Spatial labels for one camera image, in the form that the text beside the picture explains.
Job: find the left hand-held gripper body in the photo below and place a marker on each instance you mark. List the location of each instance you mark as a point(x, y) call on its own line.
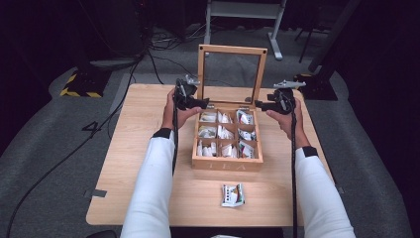
point(184, 95)

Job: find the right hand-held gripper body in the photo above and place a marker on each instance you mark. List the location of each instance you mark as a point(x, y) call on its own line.
point(284, 100)

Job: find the wooden tea box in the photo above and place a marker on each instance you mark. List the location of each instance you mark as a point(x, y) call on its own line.
point(228, 163)

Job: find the white colourful tea packet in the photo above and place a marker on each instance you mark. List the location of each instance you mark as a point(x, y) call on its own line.
point(233, 195)

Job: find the person's right hand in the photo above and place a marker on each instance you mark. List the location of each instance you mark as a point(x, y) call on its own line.
point(284, 122)

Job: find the person's left hand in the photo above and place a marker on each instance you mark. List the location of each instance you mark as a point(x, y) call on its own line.
point(167, 114)

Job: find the dark round table grommet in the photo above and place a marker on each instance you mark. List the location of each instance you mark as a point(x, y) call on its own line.
point(248, 99)

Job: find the group of tea packets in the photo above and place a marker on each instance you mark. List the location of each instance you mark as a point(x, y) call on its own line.
point(226, 134)

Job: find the black tripod stand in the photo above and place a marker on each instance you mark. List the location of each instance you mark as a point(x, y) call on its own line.
point(308, 39)

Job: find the grey slanted pole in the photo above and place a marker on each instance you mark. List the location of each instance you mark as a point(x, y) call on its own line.
point(333, 36)

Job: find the white metal stand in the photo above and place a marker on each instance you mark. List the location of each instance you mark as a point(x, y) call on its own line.
point(242, 10)

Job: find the grey tape piece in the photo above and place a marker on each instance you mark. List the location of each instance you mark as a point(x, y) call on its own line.
point(96, 193)
point(340, 190)

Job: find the person's white clothing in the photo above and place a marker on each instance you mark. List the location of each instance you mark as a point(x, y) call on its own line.
point(226, 236)

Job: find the black yellow striped base plate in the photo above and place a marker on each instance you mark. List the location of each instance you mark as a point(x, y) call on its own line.
point(318, 91)
point(85, 84)

